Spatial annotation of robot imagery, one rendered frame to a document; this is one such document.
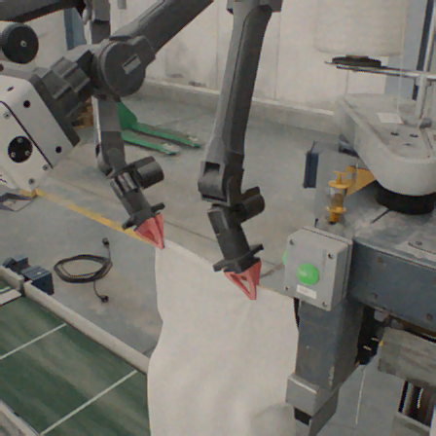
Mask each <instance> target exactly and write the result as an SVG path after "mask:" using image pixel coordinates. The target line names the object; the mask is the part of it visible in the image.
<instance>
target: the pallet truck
mask: <svg viewBox="0 0 436 436"><path fill-rule="evenodd" d="M117 106H118V115H119V122H120V128H121V130H122V136H123V139H124V140H127V141H131V142H134V143H137V144H140V145H144V146H148V147H151V148H154V149H158V150H161V152H167V153H168V154H172V153H173V154H177V152H178V151H181V152H182V149H181V148H180V147H179V146H177V145H175V144H173V143H170V142H167V141H163V140H160V139H157V138H153V137H149V136H146V135H142V134H138V133H136V132H128V131H125V130H123V129H127V128H130V129H134V130H137V131H144V132H148V133H151V134H155V135H158V136H162V137H166V138H170V139H173V140H177V141H181V142H185V144H186V145H190V144H191V145H192V146H193V147H195V146H201V144H205V145H206V142H205V141H204V140H203V139H201V138H199V137H197V136H194V135H191V134H188V133H184V132H180V131H176V130H172V129H167V128H163V127H153V126H149V125H145V124H141V123H138V121H137V117H136V116H135V115H134V114H133V113H132V112H131V111H130V110H129V109H128V108H127V107H126V106H125V105H124V103H123V102H122V101H121V102H117Z"/></svg>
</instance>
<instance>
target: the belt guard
mask: <svg viewBox="0 0 436 436"><path fill-rule="evenodd" d="M398 99H399V106H398ZM397 107H398V115H399V117H400V118H401V120H402V121H403V118H404V117H405V116H410V115H414V114H415V108H416V102H415V101H413V100H411V99H408V98H405V97H400V96H394V95H386V94H375V93H344V94H340V95H338V96H336V97H335V112H334V121H333V122H334V124H335V125H336V126H337V127H338V129H339V130H340V131H341V133H342V134H343V136H344V138H345V139H346V140H347V141H348V143H349V144H350V145H351V147H352V148H353V149H354V150H355V152H356V153H357V154H358V156H359V157H360V158H361V160H362V161H363V162H364V164H365V165H366V166H367V167H368V168H369V169H370V170H371V172H372V173H373V174H374V176H375V177H376V178H377V180H378V181H379V182H380V184H381V185H382V186H383V187H385V188H386V189H387V190H389V191H392V192H393V193H397V194H401V195H407V196H425V195H429V194H432V193H434V192H435V191H436V141H435V139H434V136H433V134H432V132H431V129H430V127H418V129H417V126H411V125H407V124H396V128H395V124H394V123H381V121H380V117H379V115H378V113H377V111H381V112H396V113H397ZM416 129H417V131H416ZM394 131H395V132H398V133H399V135H391V134H390V133H391V132H394ZM415 131H416V133H415ZM411 134H416V135H417V136H418V137H412V136H410V135H411Z"/></svg>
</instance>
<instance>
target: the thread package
mask: <svg viewBox="0 0 436 436"><path fill-rule="evenodd" d="M410 5H411V0H405V10H404V0H318V1H317V6H316V17H315V23H314V31H313V35H314V47H315V48H316V49H317V50H318V51H320V52H324V53H328V54H332V55H345V56H346V57H350V58H368V57H369V56H393V55H399V54H401V53H402V42H403V51H404V48H405V44H406V39H407V34H408V19H409V11H410V8H411V7H410ZM403 13H404V15H403ZM404 17H405V25H404ZM403 28H404V40H403Z"/></svg>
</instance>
